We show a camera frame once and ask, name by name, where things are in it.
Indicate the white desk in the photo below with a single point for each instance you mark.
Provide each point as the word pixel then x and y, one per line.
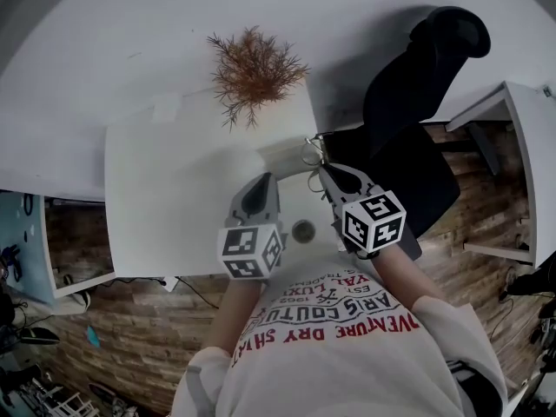
pixel 52 167
pixel 532 167
pixel 182 198

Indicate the dried reddish potted plant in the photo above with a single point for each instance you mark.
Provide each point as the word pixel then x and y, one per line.
pixel 256 76

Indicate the white glasses case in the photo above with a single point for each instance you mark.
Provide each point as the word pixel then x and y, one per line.
pixel 282 161

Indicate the black office chair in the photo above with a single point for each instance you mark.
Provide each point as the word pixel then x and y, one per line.
pixel 412 146

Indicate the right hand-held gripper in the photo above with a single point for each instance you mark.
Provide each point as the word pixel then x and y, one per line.
pixel 378 222

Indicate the person's right forearm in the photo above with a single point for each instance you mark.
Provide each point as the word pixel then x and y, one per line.
pixel 408 280

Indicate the small grey desk item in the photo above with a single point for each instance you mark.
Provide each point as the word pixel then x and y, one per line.
pixel 546 90

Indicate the light blue table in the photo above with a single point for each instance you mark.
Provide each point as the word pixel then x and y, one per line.
pixel 30 267

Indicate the teal floor scrap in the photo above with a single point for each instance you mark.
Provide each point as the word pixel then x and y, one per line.
pixel 93 336

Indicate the black eyeglasses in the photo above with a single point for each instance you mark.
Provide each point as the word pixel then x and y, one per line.
pixel 304 152

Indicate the pile of gear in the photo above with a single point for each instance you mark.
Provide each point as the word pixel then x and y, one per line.
pixel 52 398

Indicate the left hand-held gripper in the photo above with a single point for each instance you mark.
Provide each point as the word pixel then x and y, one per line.
pixel 243 250

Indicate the person's left forearm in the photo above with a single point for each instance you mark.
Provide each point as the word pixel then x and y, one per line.
pixel 234 315

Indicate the white printed shirt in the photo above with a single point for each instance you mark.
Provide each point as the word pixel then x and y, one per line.
pixel 339 363

